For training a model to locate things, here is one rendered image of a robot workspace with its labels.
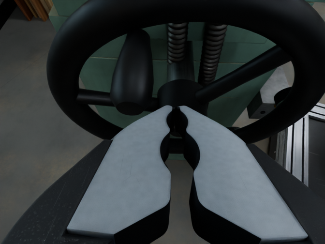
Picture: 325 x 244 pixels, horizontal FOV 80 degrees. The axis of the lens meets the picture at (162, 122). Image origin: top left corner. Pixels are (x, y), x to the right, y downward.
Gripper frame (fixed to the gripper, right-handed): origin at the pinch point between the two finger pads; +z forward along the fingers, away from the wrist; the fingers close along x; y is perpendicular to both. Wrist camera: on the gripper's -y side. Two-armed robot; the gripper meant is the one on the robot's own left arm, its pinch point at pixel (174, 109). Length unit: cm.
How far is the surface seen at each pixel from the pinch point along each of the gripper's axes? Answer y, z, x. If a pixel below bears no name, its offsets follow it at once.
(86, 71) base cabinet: 8.7, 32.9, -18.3
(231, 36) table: -2.0, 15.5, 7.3
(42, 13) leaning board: 6, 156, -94
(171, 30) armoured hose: -2.8, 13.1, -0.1
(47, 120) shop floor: 55, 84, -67
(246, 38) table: -1.8, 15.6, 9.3
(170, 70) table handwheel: 2.1, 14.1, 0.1
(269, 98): 14.3, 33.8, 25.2
